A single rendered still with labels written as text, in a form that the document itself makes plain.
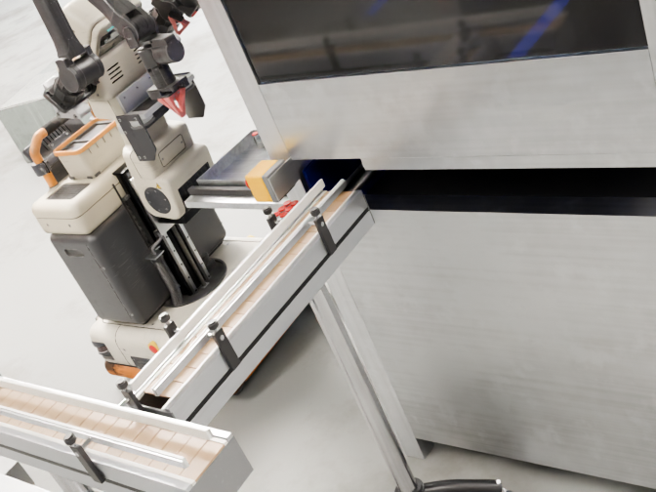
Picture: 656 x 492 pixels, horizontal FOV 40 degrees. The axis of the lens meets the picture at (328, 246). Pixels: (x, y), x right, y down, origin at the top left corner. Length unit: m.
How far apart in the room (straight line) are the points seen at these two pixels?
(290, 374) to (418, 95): 1.59
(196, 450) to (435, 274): 0.78
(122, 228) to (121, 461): 1.63
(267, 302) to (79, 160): 1.46
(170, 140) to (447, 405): 1.23
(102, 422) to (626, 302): 1.04
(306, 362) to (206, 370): 1.51
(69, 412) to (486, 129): 0.96
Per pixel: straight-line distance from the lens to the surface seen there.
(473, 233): 1.94
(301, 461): 2.85
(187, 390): 1.68
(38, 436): 1.81
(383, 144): 1.91
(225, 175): 2.51
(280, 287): 1.83
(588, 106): 1.66
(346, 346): 2.08
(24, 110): 6.19
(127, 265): 3.17
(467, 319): 2.13
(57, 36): 2.62
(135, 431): 1.67
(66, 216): 3.08
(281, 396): 3.10
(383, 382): 2.48
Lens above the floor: 1.86
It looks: 30 degrees down
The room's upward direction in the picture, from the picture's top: 24 degrees counter-clockwise
